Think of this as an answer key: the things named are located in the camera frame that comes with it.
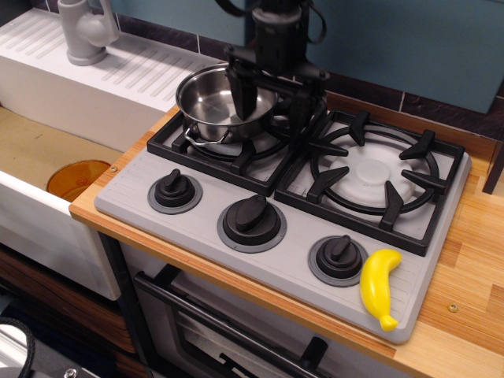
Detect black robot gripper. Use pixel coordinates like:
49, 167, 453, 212
225, 15, 329, 144

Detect stainless steel pot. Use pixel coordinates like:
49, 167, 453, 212
176, 63, 279, 146

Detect black left burner grate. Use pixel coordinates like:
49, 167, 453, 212
146, 91, 328, 198

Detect black burner grate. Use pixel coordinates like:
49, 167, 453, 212
275, 110, 471, 256
146, 91, 328, 198

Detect black right burner grate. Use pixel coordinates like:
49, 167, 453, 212
275, 110, 471, 256

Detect white right burner disc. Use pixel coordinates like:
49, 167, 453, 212
329, 143, 416, 208

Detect black middle stove knob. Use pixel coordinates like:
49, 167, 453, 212
217, 195, 287, 254

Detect black stove knob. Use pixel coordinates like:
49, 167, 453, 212
147, 169, 203, 215
308, 235, 369, 287
217, 195, 287, 254

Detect black left stove knob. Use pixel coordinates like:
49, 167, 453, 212
147, 169, 203, 215

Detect grey toy stove top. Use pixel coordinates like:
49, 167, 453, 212
94, 91, 473, 345

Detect black right stove knob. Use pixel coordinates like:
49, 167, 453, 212
308, 235, 369, 287

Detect grey toy faucet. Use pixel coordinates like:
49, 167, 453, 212
57, 0, 120, 66

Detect yellow toy banana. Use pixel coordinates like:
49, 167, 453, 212
360, 249, 402, 332

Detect white toy sink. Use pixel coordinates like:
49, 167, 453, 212
1, 8, 214, 300

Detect orange sink drain plate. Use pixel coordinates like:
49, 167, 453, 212
46, 160, 111, 202

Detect toy oven door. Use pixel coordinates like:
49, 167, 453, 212
132, 264, 402, 377

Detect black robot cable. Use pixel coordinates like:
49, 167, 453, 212
214, 0, 328, 44

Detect black oven door handle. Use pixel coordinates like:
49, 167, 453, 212
134, 272, 327, 377

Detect black braided cable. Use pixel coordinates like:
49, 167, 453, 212
0, 317, 37, 378

